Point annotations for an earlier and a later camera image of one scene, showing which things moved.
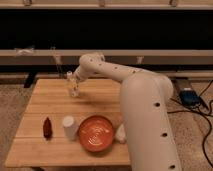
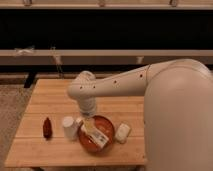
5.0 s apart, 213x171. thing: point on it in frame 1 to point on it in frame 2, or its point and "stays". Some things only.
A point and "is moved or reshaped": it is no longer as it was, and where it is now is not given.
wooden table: [39, 139] stays
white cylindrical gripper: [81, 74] to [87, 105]
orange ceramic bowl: [96, 133] stays
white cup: [70, 126] stays
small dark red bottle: [47, 128] stays
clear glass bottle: [73, 84] is moved or reshaped
